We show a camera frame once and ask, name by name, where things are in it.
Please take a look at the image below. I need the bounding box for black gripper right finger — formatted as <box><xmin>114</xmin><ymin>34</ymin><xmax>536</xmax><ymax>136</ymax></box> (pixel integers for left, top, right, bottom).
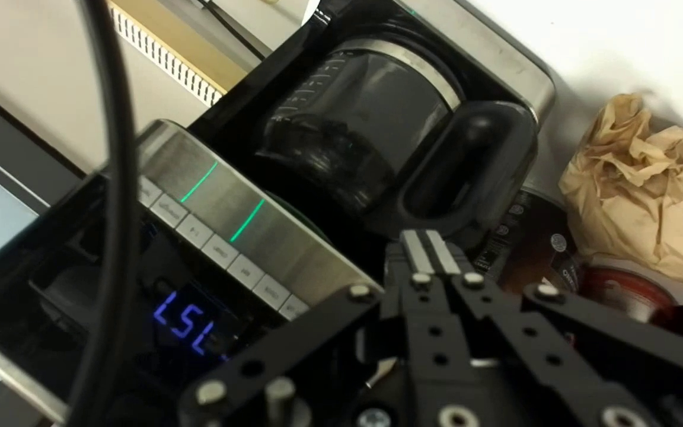
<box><xmin>425</xmin><ymin>228</ymin><xmax>683</xmax><ymax>427</ymax></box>

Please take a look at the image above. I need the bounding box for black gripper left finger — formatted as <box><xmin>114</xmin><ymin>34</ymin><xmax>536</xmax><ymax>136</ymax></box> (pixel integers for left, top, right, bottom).
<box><xmin>175</xmin><ymin>228</ymin><xmax>448</xmax><ymax>427</ymax></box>

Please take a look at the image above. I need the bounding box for black and steel coffee maker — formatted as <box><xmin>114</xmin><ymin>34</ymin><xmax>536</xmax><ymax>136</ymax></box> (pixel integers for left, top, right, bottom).
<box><xmin>0</xmin><ymin>0</ymin><xmax>561</xmax><ymax>425</ymax></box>

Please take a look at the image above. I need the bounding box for crumpled brown paper bag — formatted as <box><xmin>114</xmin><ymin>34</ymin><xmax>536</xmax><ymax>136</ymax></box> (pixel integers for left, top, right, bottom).
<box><xmin>557</xmin><ymin>94</ymin><xmax>683</xmax><ymax>287</ymax></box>

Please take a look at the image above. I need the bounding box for wooden radiator ledge with grille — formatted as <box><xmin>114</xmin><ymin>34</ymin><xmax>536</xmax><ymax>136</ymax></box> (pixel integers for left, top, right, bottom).
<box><xmin>108</xmin><ymin>0</ymin><xmax>313</xmax><ymax>109</ymax></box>

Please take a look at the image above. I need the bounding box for glass coffee carafe black handle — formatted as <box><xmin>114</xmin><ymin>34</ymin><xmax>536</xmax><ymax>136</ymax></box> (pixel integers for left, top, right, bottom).
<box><xmin>255</xmin><ymin>34</ymin><xmax>539</xmax><ymax>239</ymax></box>

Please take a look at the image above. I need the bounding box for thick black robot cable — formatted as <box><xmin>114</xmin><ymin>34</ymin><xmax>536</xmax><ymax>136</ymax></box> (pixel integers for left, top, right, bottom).
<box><xmin>66</xmin><ymin>0</ymin><xmax>143</xmax><ymax>427</ymax></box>

